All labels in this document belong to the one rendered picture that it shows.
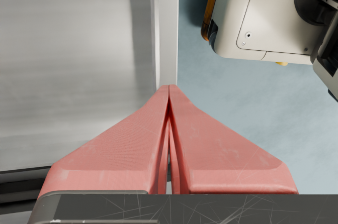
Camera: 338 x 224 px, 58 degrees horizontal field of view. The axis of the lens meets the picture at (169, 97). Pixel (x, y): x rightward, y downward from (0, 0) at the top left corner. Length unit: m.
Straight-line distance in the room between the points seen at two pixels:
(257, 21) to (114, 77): 0.78
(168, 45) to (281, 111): 1.45
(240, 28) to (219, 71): 0.44
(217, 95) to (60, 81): 1.23
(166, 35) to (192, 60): 1.06
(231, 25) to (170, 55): 0.72
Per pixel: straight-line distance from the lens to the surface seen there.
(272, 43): 1.13
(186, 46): 1.35
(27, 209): 0.47
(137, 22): 0.32
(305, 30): 1.17
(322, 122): 1.97
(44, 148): 0.41
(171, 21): 0.33
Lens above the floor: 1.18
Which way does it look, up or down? 53 degrees down
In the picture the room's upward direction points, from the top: 165 degrees clockwise
